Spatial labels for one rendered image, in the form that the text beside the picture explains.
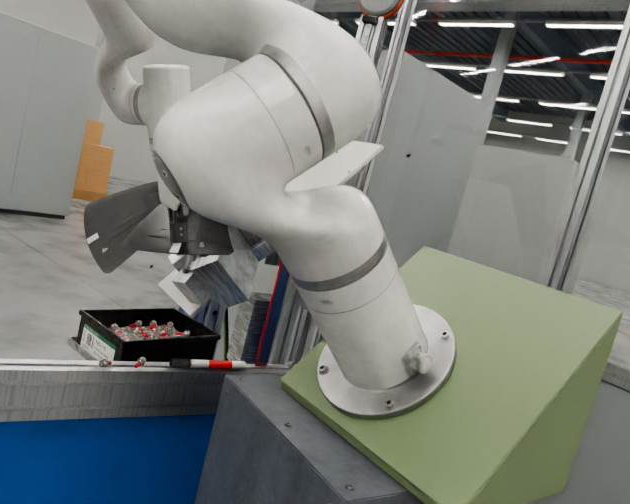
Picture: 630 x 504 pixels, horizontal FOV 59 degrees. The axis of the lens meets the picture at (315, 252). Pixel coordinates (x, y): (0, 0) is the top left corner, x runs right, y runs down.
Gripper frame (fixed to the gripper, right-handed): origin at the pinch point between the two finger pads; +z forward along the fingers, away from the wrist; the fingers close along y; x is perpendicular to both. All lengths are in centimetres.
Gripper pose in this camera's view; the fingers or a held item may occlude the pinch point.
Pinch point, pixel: (178, 231)
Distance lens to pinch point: 114.0
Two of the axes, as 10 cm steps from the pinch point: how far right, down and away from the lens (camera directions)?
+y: -5.3, -2.5, 8.1
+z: 0.0, 9.5, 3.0
